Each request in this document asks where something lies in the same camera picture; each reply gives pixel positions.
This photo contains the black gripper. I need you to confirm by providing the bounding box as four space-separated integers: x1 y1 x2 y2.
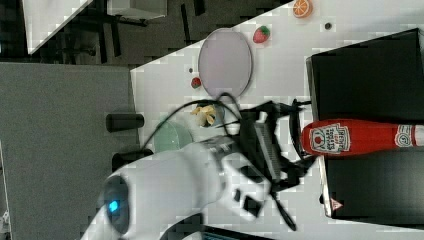
240 99 316 192

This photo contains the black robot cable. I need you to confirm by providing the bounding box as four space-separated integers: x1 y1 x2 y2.
141 92 243 151

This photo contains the large pink strawberry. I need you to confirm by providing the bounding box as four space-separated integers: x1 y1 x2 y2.
253 26 270 44

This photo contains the black cylinder object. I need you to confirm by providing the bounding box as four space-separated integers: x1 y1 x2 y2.
106 114 144 132

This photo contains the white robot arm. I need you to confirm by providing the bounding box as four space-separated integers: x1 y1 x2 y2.
80 101 315 240

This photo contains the small red strawberry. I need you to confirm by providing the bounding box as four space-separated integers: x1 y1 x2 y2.
191 77 202 89

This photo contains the blue bowl with mushroom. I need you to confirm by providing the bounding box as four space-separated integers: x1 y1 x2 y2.
191 104 224 128

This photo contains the grey round plate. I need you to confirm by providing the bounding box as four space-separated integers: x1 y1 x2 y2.
198 28 253 98

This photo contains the red ketchup bottle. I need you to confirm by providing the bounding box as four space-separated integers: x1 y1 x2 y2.
300 119 424 157

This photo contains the orange slice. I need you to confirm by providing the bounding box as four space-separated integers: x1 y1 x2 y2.
293 0 313 18

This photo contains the beige mushroom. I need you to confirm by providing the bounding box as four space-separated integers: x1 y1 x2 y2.
191 105 216 127

